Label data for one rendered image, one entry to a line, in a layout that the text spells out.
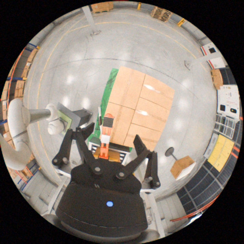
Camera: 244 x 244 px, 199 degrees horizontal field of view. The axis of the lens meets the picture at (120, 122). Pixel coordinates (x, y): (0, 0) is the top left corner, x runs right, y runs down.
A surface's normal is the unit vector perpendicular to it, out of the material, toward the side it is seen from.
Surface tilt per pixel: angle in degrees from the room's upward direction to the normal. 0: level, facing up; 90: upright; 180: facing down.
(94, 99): 0
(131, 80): 0
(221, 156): 90
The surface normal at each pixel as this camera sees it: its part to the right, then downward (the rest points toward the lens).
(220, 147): -0.98, -0.18
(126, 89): 0.01, 0.25
